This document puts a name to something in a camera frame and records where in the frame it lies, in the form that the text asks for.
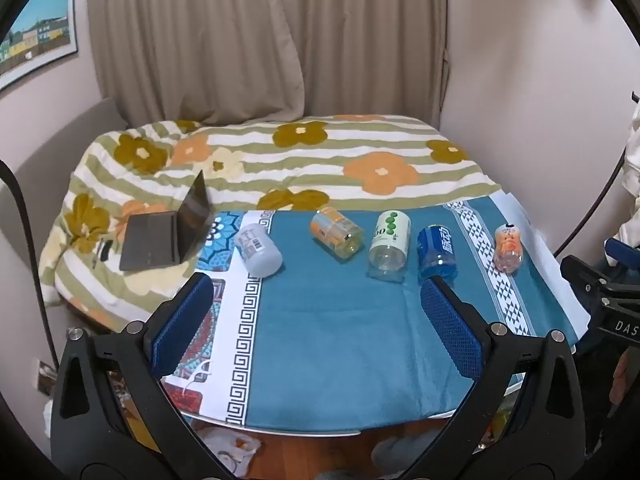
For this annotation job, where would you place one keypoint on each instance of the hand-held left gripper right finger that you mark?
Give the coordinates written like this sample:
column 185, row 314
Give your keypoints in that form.
column 450, row 330

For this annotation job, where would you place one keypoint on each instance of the person's right hand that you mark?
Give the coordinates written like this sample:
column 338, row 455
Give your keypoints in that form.
column 621, row 377

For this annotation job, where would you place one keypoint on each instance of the small black device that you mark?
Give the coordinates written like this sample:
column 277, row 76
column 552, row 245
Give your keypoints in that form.
column 105, row 251

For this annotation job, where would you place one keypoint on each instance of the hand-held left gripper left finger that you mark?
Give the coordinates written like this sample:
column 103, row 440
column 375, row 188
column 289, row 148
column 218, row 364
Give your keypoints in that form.
column 182, row 325

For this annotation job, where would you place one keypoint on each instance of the white cloth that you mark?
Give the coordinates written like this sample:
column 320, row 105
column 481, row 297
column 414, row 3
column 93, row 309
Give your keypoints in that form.
column 631, row 185

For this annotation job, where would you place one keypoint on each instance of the grey open laptop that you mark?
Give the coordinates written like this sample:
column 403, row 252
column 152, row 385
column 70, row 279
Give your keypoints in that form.
column 150, row 240

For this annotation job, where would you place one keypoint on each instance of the crumpled plastic bag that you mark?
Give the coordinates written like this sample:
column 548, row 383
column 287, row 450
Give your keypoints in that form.
column 230, row 447

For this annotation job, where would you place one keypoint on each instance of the floral striped blanket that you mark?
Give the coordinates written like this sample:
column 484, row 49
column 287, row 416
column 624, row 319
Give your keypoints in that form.
column 300, row 160

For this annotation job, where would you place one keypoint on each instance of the clear cup with blue label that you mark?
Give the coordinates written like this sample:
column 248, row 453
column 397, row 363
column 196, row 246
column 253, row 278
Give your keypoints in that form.
column 435, row 250

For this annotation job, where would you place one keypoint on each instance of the framed wall poster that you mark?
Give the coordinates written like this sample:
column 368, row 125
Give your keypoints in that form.
column 40, row 30

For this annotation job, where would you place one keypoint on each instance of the teal patterned tablecloth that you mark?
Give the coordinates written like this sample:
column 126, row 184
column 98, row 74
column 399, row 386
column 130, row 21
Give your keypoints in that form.
column 340, row 335

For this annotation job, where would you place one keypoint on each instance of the clear cup with green-dotted label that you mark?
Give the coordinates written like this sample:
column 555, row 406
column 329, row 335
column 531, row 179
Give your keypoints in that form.
column 390, row 240

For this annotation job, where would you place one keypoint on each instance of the beige curtain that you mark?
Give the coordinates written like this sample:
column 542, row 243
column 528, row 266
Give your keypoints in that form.
column 225, row 35

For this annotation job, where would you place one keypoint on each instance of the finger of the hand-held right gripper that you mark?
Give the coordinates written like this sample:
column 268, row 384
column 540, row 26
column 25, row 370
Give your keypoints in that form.
column 580, row 272
column 622, row 251

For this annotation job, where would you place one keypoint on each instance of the white cup with barcode label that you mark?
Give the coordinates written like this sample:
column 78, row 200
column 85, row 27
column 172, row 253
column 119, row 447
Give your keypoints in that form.
column 260, row 252

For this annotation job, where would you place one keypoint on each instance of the clear cup with orange label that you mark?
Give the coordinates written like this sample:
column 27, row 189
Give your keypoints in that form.
column 332, row 230

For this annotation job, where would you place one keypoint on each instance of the small clear cup orange print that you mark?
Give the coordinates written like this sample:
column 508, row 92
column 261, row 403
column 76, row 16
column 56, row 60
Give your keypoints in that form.
column 507, row 250

